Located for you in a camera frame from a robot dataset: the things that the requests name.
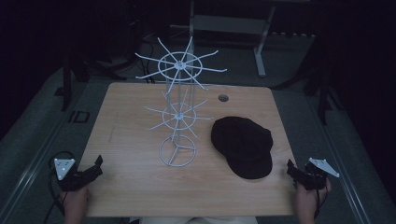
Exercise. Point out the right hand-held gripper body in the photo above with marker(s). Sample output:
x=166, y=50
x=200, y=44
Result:
x=314, y=177

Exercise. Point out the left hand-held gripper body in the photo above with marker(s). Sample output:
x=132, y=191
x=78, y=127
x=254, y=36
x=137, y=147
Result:
x=73, y=180

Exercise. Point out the black cap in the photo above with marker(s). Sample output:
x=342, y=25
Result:
x=243, y=146

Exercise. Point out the person's left hand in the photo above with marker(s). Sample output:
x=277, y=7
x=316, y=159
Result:
x=76, y=199

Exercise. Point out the person's right hand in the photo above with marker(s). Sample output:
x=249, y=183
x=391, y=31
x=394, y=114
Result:
x=308, y=197

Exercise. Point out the black metal stand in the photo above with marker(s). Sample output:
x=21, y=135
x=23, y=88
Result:
x=322, y=87
x=66, y=84

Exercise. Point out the power strip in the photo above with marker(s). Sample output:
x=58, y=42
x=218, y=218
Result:
x=292, y=34

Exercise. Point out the black floor bracket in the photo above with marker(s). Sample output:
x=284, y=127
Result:
x=79, y=117

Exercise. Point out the white metal desk frame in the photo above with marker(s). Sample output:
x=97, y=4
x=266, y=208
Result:
x=230, y=24

